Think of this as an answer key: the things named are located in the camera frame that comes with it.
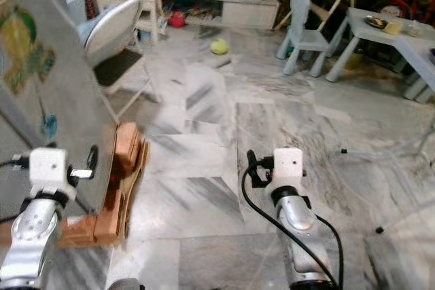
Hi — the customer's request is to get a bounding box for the light blue child table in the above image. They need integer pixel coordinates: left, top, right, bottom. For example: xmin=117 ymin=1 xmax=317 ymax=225
xmin=325 ymin=8 xmax=435 ymax=105

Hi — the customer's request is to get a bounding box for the grey robot foot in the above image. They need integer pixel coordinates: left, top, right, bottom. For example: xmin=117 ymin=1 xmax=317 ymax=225
xmin=109 ymin=278 xmax=144 ymax=290

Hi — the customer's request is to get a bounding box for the white television cabinet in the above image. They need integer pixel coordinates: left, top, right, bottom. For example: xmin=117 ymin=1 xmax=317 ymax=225
xmin=159 ymin=0 xmax=281 ymax=31

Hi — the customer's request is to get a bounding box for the red toy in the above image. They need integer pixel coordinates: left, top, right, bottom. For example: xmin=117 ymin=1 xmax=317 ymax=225
xmin=168 ymin=10 xmax=187 ymax=29

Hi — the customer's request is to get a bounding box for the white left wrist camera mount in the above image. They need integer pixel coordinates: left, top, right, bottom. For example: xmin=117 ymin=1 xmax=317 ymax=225
xmin=30 ymin=147 xmax=73 ymax=200

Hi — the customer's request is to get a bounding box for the brown cardboard sheet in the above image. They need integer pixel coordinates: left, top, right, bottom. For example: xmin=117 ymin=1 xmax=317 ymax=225
xmin=122 ymin=134 xmax=151 ymax=243

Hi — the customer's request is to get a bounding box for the light blue child chair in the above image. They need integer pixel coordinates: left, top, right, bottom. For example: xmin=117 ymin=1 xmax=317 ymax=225
xmin=275 ymin=0 xmax=347 ymax=77

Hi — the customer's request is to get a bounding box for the white side table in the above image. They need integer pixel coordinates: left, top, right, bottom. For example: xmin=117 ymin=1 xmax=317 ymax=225
xmin=94 ymin=0 xmax=164 ymax=43

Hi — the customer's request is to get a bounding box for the dark round plate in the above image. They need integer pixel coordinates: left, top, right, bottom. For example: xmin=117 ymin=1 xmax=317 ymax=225
xmin=364 ymin=16 xmax=389 ymax=31

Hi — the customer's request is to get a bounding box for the silver round chair back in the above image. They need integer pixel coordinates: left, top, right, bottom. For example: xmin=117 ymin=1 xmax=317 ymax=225
xmin=78 ymin=0 xmax=143 ymax=69

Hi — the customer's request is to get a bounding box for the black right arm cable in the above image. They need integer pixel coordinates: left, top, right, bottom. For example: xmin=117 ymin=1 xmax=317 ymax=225
xmin=241 ymin=168 xmax=345 ymax=288

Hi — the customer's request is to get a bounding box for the yellow green ball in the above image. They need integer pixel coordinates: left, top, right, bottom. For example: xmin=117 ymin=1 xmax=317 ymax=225
xmin=209 ymin=37 xmax=231 ymax=56

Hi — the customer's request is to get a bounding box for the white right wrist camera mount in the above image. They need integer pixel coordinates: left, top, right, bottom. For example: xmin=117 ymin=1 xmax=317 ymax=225
xmin=272 ymin=147 xmax=305 ymax=192

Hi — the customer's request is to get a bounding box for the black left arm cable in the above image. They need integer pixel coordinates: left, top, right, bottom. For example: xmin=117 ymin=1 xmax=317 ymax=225
xmin=0 ymin=157 xmax=35 ymax=226

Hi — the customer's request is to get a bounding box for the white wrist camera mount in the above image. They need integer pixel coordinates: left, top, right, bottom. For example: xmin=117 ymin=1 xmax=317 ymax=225
xmin=30 ymin=147 xmax=73 ymax=200
xmin=272 ymin=147 xmax=305 ymax=192

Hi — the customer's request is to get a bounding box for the black seat pad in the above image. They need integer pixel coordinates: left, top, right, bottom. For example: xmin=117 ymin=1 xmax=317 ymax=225
xmin=95 ymin=48 xmax=143 ymax=88

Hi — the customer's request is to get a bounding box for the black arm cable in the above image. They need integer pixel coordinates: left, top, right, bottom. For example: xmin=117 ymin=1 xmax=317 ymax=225
xmin=241 ymin=168 xmax=345 ymax=288
xmin=0 ymin=157 xmax=35 ymax=226

